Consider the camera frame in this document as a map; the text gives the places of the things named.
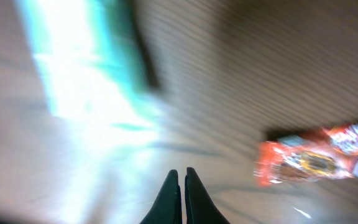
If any red Top chocolate bar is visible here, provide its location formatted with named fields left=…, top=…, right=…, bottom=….
left=255, top=122, right=358, bottom=186

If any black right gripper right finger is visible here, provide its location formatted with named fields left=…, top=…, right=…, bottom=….
left=185, top=167, right=229, bottom=224

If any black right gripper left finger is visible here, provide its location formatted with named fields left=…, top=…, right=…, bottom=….
left=140, top=169, right=182, bottom=224

